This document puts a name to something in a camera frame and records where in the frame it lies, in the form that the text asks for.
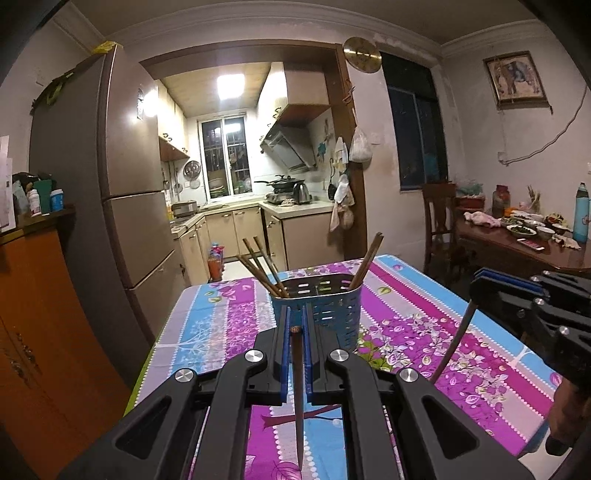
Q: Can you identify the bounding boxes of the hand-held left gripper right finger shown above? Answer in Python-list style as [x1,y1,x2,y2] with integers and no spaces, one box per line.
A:
[302,307,532,480]

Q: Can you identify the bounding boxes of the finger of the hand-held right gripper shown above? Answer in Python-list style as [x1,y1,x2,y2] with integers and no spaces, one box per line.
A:
[475,268,591,319]
[470,278,591,384]

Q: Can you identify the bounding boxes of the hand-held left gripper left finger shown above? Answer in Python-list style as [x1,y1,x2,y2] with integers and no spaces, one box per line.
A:
[58,307,296,480]

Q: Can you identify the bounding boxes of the blue plastic utensil basket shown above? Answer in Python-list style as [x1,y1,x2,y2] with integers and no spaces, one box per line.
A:
[269,273,363,354]

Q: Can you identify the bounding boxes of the person's right hand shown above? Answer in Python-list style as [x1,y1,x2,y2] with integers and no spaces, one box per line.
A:
[547,383,578,439]

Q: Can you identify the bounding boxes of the dark wooden dining table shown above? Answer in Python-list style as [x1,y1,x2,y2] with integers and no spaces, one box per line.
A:
[455,215,591,287]

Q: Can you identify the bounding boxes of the group of food bowls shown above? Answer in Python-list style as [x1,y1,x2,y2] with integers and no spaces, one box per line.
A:
[501,210,571,241]

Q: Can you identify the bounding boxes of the pink cloth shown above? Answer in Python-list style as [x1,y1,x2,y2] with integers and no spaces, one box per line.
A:
[464,211,502,228]

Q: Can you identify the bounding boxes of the floral striped tablecloth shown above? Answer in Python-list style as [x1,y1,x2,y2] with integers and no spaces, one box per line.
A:
[124,254,561,480]

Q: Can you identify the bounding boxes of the glass jar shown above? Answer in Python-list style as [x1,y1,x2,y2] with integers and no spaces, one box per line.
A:
[492,185,511,217]

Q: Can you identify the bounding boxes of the wooden chair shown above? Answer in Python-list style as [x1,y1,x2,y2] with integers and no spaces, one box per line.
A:
[422,183,459,278]

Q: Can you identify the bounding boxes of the plastic-covered dish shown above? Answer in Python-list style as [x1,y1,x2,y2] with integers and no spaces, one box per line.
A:
[455,181,485,210]

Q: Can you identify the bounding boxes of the blue thermos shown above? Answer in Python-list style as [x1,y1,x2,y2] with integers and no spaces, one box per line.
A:
[573,182,591,243]

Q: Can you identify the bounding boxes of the orange bottles on floor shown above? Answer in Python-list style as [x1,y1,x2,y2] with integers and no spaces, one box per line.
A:
[207,242,225,281]

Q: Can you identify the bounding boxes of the lower kitchen cabinets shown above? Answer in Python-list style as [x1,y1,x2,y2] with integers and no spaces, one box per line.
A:
[171,200,345,287]

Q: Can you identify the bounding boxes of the hanging beige cloths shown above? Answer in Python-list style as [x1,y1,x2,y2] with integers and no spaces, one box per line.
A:
[329,174,355,232]

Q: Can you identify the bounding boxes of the dark window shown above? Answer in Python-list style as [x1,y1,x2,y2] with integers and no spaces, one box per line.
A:
[381,52,448,191]

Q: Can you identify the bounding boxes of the black wok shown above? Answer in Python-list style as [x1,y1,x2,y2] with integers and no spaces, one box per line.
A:
[254,174,305,192]

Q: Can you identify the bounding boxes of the hanging white plastic bag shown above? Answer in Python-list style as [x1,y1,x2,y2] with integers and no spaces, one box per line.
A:
[348,126,372,162]

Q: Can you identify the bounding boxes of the framed elephant picture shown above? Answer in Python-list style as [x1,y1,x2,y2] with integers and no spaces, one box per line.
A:
[482,51,548,108]

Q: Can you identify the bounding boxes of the barred kitchen window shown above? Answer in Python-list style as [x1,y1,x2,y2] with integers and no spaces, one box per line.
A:
[199,117,252,201]

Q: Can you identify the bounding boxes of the steel range hood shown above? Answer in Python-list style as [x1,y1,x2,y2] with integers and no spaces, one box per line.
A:
[259,126,319,171]

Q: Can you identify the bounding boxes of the orange wooden cabinet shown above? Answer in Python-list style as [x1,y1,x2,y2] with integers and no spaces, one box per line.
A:
[0,208,132,480]

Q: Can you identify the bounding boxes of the silver refrigerator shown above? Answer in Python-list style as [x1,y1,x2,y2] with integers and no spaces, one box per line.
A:
[28,44,188,384]

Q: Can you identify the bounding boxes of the upper kitchen cabinet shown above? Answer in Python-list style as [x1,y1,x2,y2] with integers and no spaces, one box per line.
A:
[256,62,333,139]

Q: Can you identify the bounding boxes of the kitchen ceiling light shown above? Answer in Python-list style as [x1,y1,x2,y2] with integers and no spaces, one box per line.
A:
[217,76,245,100]

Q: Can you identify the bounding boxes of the green box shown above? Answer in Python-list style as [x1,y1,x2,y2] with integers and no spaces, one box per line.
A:
[33,180,54,214]

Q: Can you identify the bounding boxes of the white papers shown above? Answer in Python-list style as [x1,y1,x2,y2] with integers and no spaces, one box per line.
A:
[0,136,17,232]

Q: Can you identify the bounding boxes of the flower wall sticker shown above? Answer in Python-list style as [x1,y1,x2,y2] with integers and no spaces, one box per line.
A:
[316,117,335,160]

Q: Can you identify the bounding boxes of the gold wall clock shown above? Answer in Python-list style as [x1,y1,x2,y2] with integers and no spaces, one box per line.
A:
[342,37,382,73]

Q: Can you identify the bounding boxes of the green strap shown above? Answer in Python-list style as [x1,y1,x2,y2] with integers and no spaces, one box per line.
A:
[31,69,77,112]

